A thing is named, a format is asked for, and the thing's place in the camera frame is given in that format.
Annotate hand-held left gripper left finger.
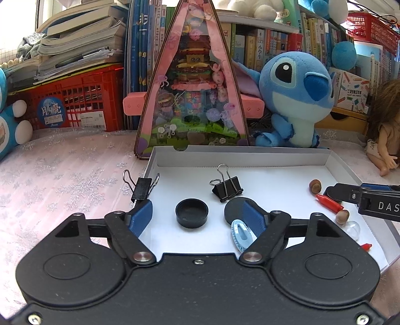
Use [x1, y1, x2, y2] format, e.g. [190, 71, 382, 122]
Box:
[54, 200, 157, 267]

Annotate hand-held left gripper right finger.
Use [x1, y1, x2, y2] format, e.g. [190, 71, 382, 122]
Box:
[239, 200, 347, 266]

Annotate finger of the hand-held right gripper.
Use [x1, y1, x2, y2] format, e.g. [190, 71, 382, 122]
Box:
[359, 184, 400, 192]
[324, 184, 363, 204]

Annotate blue hair clip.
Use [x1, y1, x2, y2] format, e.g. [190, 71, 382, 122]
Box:
[230, 219, 257, 253]

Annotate large black disc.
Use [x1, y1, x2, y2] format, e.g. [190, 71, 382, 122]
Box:
[224, 197, 261, 224]

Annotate clear plastic ball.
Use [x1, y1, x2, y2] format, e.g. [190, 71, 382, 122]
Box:
[345, 220, 361, 241]

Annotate black binder clip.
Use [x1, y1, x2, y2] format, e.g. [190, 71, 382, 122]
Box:
[210, 163, 244, 203]
[122, 169, 161, 202]

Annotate black round cap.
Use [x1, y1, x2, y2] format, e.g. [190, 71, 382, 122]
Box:
[175, 198, 209, 230]

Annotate white cardboard box tray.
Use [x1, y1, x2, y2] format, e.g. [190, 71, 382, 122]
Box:
[134, 145, 400, 272]

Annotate brown-haired doll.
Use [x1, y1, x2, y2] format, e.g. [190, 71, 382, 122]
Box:
[364, 79, 400, 177]

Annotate wooden drawer box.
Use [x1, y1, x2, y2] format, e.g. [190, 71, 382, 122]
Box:
[314, 106, 369, 135]

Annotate pink snowflake tablecloth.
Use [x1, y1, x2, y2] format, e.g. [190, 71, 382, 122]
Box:
[0, 126, 400, 313]

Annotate colourful printed cardboard box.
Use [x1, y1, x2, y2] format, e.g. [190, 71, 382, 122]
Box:
[328, 67, 371, 113]

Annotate blue alien plush toy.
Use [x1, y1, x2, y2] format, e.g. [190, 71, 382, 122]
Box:
[233, 51, 335, 149]

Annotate red plastic crate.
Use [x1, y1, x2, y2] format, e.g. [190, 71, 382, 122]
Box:
[8, 64, 126, 132]

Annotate pink triangular toy house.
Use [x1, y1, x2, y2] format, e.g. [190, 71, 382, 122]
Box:
[123, 0, 266, 161]

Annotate blue round plush toy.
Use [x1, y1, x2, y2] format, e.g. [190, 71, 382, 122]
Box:
[308, 0, 358, 68]

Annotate blue cat plush toy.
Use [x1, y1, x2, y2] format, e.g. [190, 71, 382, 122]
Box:
[0, 67, 33, 161]

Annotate red mesh basket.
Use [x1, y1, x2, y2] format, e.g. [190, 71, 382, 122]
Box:
[345, 11, 400, 54]

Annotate row of shelf books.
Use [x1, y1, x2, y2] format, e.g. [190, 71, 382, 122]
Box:
[219, 9, 400, 104]

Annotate blue upright books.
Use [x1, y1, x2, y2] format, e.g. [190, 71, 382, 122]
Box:
[123, 0, 163, 130]

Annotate green book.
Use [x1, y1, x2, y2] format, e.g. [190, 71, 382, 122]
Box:
[274, 0, 301, 29]

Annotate stack of books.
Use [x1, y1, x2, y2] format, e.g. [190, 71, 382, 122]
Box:
[4, 0, 129, 91]

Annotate white pink plush toy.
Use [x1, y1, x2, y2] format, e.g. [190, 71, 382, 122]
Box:
[219, 0, 285, 19]

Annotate grey patterned cloth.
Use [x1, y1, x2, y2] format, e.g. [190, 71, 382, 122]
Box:
[15, 31, 43, 61]

